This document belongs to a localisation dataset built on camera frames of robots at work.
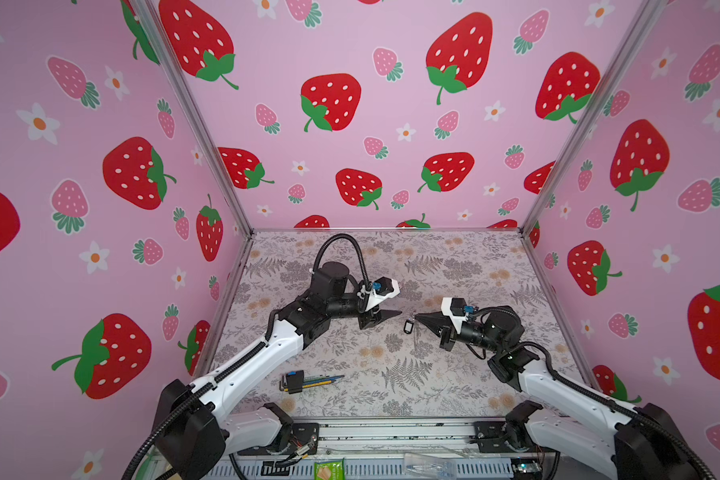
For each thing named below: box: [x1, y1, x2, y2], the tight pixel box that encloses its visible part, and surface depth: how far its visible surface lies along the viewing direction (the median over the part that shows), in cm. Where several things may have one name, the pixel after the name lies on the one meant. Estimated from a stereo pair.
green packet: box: [314, 458, 346, 480], surface depth 70 cm
